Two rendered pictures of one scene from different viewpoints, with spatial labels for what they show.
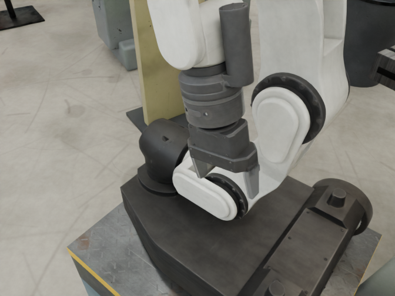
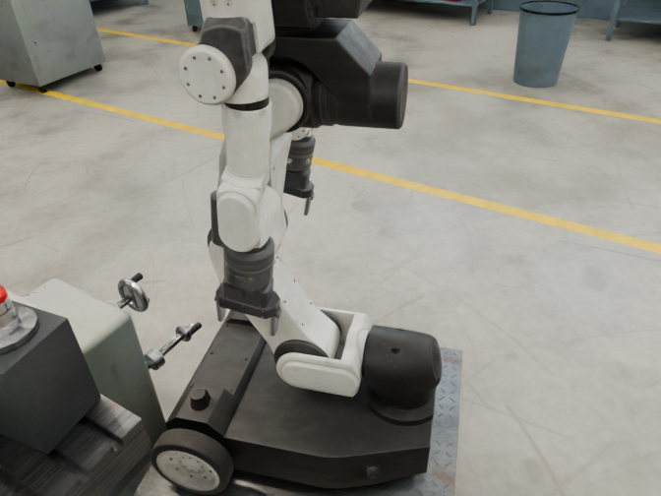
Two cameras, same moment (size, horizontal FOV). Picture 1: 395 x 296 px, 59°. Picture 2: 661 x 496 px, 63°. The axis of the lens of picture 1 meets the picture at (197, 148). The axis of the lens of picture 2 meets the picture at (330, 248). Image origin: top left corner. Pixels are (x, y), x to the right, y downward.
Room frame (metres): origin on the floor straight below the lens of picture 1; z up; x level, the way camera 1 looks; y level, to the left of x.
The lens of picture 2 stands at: (1.55, -0.44, 1.67)
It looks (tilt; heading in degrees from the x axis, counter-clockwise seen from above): 36 degrees down; 156
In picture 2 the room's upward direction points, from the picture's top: 2 degrees counter-clockwise
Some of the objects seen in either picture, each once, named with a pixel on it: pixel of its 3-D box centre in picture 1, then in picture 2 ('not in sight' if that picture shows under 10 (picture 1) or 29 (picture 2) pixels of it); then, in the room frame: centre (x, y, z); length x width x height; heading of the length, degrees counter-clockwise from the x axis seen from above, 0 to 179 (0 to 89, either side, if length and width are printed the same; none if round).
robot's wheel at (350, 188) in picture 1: (337, 207); (192, 462); (0.71, -0.45, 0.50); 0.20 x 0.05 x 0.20; 51
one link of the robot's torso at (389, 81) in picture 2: not in sight; (326, 75); (0.69, -0.05, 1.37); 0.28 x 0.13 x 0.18; 51
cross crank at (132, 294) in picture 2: not in sight; (123, 302); (0.20, -0.51, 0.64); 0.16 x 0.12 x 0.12; 124
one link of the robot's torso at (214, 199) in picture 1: (222, 175); (326, 348); (0.68, -0.07, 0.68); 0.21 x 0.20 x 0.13; 51
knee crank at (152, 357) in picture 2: not in sight; (173, 341); (0.30, -0.40, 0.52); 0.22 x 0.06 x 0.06; 124
